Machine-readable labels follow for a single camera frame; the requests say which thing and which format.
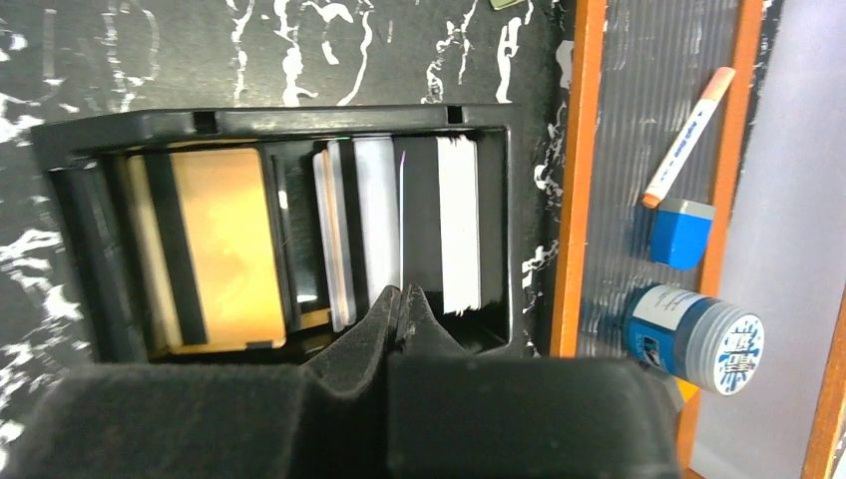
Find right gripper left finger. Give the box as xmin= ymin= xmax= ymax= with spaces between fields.
xmin=1 ymin=286 xmax=401 ymax=478

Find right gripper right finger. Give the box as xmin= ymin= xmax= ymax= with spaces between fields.
xmin=386 ymin=286 xmax=682 ymax=478

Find black card tray box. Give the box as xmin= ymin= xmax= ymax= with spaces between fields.
xmin=31 ymin=105 xmax=526 ymax=363

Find gold credit card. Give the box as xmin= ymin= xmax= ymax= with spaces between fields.
xmin=123 ymin=148 xmax=286 ymax=354

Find stack of white cards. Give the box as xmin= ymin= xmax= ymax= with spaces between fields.
xmin=311 ymin=136 xmax=491 ymax=331

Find blue item on shelf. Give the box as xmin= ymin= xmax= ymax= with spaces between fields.
xmin=623 ymin=284 xmax=765 ymax=396

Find blue eraser block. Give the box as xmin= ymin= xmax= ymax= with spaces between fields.
xmin=649 ymin=199 xmax=716 ymax=270

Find orange wooden shelf rack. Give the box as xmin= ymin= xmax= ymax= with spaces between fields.
xmin=550 ymin=0 xmax=846 ymax=479

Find white rectangular box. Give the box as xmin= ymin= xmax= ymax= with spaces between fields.
xmin=490 ymin=0 xmax=523 ymax=11

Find small pen on shelf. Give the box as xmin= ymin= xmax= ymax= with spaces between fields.
xmin=641 ymin=67 xmax=736 ymax=209

